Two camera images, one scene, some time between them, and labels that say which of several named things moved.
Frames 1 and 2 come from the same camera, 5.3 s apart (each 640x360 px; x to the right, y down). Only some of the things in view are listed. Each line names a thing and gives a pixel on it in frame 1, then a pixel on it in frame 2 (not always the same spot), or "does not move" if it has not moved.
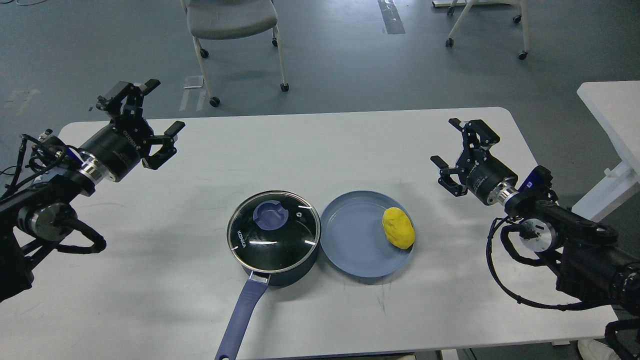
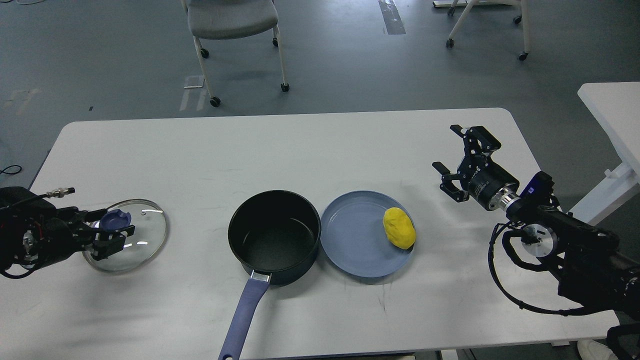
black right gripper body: [492, 181] does not move
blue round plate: [352, 237] does not move
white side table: [615, 107] does not move
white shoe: [591, 349] does not move
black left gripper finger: [156, 161] -> [107, 244]
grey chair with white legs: [210, 20] does not move
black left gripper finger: [132, 95] -> [94, 215]
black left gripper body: [115, 150] -> [60, 233]
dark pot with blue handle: [275, 235] does not move
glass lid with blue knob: [273, 231] -> [141, 248]
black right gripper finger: [446, 180] does not move
